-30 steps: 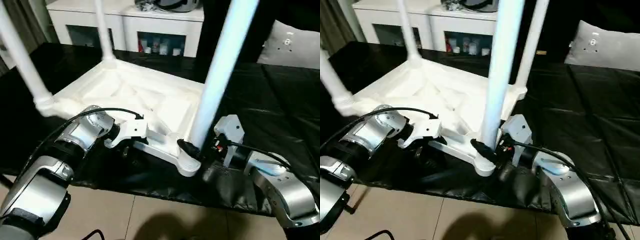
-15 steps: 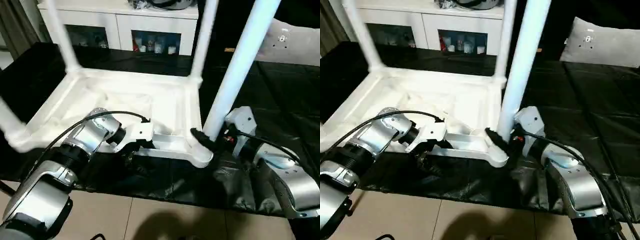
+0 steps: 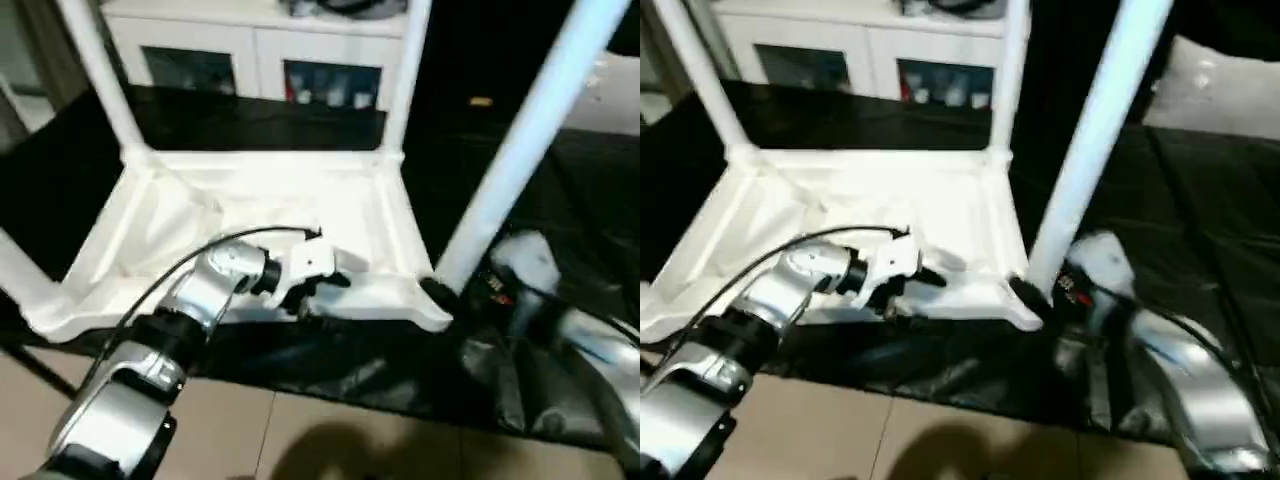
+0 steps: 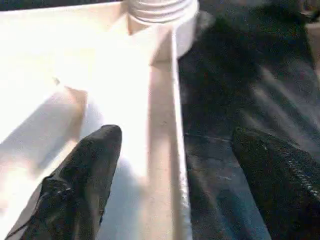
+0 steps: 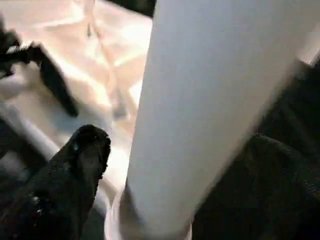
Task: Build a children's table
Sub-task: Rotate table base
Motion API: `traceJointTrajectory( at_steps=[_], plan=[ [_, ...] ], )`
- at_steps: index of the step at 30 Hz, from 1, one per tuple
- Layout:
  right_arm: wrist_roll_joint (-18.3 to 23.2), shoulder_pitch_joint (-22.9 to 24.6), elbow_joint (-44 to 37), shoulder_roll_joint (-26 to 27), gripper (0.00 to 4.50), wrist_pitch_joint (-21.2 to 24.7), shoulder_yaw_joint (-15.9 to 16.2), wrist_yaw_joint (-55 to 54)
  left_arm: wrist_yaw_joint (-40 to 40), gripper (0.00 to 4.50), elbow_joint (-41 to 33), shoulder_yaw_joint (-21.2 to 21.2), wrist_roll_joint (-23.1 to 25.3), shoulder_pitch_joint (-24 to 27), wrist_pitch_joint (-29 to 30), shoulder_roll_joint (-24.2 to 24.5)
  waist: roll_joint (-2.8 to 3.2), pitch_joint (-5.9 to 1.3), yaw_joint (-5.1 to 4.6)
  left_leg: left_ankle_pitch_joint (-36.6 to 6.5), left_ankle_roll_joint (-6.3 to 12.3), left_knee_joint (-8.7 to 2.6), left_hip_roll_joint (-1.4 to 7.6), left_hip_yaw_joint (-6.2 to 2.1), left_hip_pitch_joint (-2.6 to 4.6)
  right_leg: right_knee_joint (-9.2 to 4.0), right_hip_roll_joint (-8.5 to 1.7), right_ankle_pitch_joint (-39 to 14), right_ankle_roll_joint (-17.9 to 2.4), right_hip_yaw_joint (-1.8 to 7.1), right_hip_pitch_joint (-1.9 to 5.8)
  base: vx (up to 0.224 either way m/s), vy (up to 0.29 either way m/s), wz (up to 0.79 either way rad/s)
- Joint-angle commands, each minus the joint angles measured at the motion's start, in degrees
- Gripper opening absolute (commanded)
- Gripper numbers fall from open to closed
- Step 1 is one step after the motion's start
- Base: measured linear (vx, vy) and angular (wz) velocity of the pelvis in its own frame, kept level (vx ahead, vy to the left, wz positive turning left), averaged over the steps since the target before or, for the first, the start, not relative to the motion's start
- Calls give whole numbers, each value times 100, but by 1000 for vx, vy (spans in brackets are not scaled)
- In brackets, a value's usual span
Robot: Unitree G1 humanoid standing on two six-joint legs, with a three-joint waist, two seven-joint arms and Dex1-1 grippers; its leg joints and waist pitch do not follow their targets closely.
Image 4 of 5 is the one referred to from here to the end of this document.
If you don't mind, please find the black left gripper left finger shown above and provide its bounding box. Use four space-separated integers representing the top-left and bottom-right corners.
5 125 123 240

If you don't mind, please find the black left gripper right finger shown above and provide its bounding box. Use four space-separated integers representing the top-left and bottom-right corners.
232 127 320 240

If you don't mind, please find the white plastic table top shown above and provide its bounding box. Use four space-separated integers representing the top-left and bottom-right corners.
0 0 201 240

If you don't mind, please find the white plastic table leg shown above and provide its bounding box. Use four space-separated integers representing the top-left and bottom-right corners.
126 0 200 26

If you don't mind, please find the black table mat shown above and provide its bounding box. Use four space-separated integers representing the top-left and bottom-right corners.
177 0 320 240

